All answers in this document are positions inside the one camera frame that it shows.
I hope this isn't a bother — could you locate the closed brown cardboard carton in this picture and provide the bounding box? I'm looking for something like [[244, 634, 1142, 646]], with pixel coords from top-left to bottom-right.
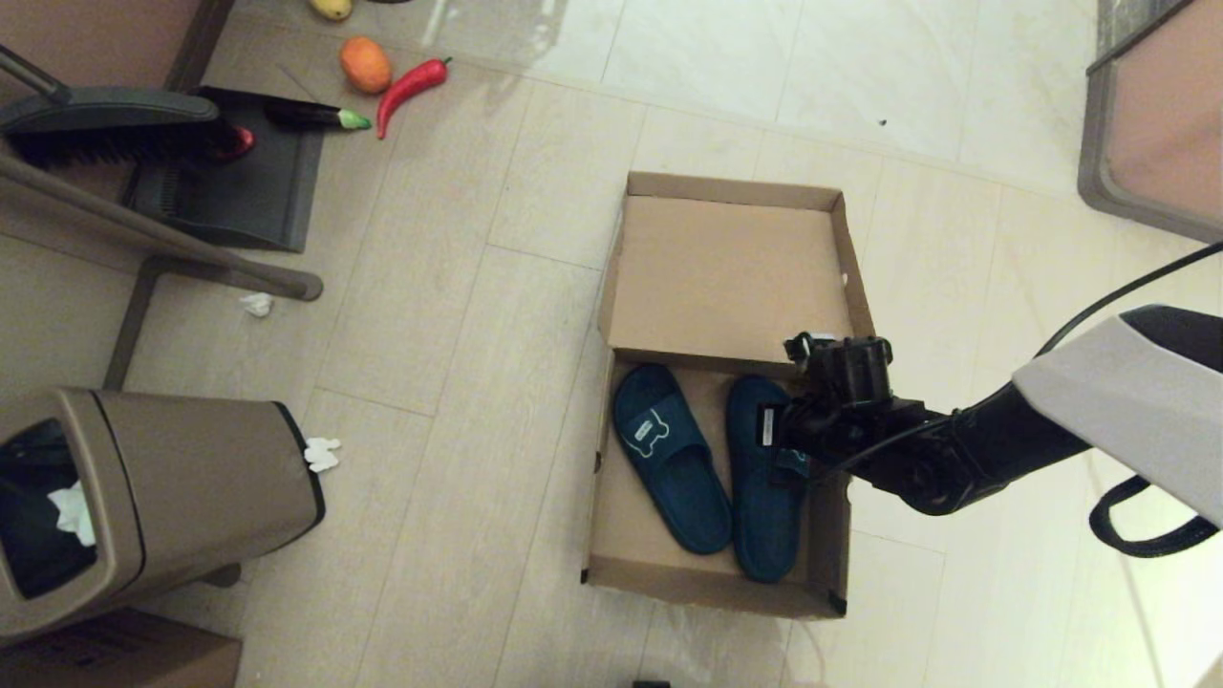
[[0, 608, 243, 688]]

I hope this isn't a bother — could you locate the brown metal table leg bar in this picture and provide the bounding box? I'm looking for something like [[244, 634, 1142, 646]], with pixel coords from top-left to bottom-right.
[[0, 153, 323, 391]]

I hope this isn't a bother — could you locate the white paper waste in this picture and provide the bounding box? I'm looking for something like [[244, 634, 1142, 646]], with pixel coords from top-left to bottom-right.
[[48, 481, 97, 548]]

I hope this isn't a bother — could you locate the black bin liner bag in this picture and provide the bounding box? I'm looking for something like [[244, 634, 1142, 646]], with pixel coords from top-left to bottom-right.
[[0, 420, 98, 600]]

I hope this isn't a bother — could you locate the brown cardboard shoe box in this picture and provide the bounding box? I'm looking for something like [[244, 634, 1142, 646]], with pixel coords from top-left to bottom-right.
[[581, 171, 877, 620]]

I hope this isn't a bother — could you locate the brown plastic trash bin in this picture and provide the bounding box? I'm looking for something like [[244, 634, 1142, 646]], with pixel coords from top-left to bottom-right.
[[0, 387, 326, 641]]

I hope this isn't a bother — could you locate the orange toy mango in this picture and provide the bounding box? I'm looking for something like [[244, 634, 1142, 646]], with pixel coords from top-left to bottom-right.
[[339, 36, 393, 95]]

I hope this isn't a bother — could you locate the black cable loop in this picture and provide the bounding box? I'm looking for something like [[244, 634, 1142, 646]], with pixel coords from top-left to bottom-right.
[[1090, 475, 1223, 559]]

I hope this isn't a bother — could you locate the black dustpan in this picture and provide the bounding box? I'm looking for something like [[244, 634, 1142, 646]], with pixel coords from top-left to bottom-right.
[[124, 86, 324, 254]]

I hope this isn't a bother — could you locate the brown table with dark frame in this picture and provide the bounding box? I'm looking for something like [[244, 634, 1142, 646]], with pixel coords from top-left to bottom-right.
[[0, 0, 235, 97]]

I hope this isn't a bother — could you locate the brown table with grey frame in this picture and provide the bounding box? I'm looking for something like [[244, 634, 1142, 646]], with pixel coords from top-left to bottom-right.
[[1078, 0, 1223, 247]]

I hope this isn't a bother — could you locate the dark toy eggplant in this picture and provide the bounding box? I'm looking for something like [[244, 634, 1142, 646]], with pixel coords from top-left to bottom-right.
[[263, 101, 373, 132]]

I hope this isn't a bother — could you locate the dark blue bear-print slipper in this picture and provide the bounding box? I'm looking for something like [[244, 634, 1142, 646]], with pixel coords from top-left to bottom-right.
[[612, 363, 734, 555], [724, 375, 813, 584]]

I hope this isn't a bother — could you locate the black broom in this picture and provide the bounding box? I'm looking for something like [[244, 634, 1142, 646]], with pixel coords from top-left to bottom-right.
[[0, 46, 240, 170]]

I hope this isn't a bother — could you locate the red toy chili pepper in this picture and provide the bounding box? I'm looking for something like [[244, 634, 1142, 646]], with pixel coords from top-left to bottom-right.
[[375, 56, 452, 140]]

